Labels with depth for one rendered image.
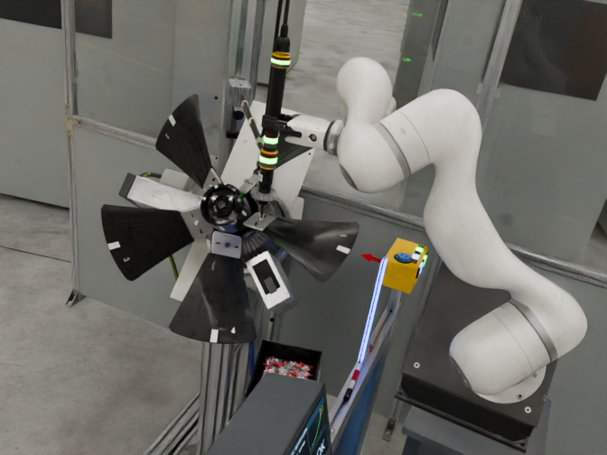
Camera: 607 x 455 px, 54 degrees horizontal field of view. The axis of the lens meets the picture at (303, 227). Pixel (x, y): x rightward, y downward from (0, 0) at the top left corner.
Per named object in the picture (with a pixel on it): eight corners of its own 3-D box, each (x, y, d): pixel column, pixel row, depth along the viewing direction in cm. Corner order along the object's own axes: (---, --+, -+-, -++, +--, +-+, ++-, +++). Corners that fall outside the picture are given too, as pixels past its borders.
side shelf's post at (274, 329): (261, 399, 265) (284, 236, 227) (269, 403, 264) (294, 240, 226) (256, 404, 262) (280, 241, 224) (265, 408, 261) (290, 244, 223)
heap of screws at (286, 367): (263, 362, 165) (264, 352, 163) (312, 373, 164) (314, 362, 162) (248, 412, 148) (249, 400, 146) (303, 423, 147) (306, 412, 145)
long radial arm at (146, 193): (230, 213, 185) (218, 201, 174) (221, 235, 184) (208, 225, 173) (152, 187, 194) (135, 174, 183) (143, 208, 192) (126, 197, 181)
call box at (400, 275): (390, 264, 192) (397, 236, 187) (420, 274, 189) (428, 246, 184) (377, 288, 178) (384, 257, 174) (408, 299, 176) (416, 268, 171)
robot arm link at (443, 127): (497, 366, 109) (574, 320, 108) (526, 394, 97) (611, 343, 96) (360, 129, 100) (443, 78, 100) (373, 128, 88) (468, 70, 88)
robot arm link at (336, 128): (333, 161, 139) (322, 158, 140) (345, 151, 147) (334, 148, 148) (340, 127, 136) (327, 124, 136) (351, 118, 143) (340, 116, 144)
